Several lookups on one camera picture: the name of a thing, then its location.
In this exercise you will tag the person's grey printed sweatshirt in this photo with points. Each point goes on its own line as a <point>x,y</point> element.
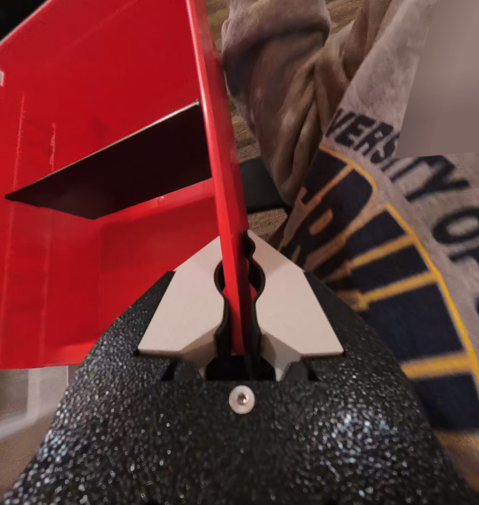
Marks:
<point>381,276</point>

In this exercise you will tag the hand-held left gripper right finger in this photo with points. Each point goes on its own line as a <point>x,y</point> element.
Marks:
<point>298,315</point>

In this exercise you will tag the red plastic bin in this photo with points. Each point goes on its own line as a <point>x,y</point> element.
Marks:
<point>85,98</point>

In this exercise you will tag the clear plastic bin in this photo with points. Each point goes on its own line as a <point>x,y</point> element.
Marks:
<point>22,402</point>

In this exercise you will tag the black office chair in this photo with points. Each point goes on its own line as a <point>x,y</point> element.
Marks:
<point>259,185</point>

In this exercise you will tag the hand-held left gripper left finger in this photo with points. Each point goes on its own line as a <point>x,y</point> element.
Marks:
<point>176,315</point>

